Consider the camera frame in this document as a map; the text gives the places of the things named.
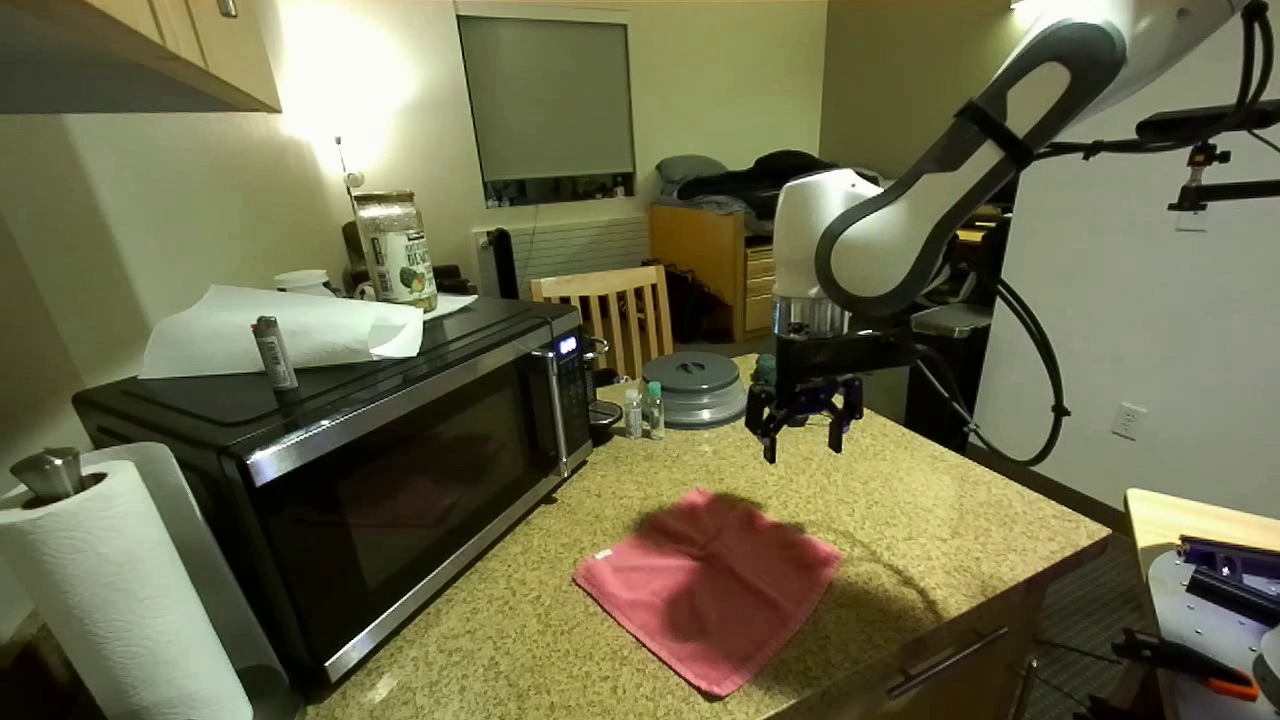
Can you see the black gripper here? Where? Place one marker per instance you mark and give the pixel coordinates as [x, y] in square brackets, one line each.
[820, 357]

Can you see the pink cloth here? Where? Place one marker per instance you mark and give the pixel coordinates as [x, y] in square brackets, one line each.
[706, 587]

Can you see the grey plastic dome cover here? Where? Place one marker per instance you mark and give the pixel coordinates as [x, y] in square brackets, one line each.
[692, 384]

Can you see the small green-capped bottle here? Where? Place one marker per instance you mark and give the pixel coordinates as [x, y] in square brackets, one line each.
[652, 411]

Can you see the small white bottle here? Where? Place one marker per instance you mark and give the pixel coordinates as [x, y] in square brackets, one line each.
[635, 411]

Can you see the wooden chair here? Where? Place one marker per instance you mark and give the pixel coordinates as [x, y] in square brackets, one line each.
[603, 315]

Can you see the wooden counter base cabinet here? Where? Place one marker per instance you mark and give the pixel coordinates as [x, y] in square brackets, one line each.
[961, 655]

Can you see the black drink bottle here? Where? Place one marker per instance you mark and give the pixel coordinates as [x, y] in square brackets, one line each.
[502, 265]

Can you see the light wooden tool table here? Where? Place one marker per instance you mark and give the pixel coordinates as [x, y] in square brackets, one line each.
[1172, 512]

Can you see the window with grey blind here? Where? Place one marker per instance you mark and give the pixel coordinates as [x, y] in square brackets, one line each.
[545, 106]

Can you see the black microwave oven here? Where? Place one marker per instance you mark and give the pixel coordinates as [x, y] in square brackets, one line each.
[402, 494]

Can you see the glass jar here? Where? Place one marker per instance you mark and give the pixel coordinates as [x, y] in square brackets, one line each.
[399, 252]

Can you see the black orange pliers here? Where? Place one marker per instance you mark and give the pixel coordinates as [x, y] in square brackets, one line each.
[1183, 661]

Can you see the dark blue tool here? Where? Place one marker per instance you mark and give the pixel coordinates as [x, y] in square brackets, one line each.
[1227, 573]

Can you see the small grey tube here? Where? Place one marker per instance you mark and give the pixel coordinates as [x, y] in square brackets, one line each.
[274, 352]

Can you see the white paper sheet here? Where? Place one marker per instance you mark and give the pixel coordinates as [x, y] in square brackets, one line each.
[265, 335]

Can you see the white paper towel roll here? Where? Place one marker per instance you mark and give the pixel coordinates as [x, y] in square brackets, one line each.
[107, 587]

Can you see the white wall outlet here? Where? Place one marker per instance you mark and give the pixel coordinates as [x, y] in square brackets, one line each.
[1130, 422]

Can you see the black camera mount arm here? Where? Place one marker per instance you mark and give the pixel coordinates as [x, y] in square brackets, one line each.
[1204, 123]

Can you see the light wooden wall cabinets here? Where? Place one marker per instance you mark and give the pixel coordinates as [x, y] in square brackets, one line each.
[134, 53]

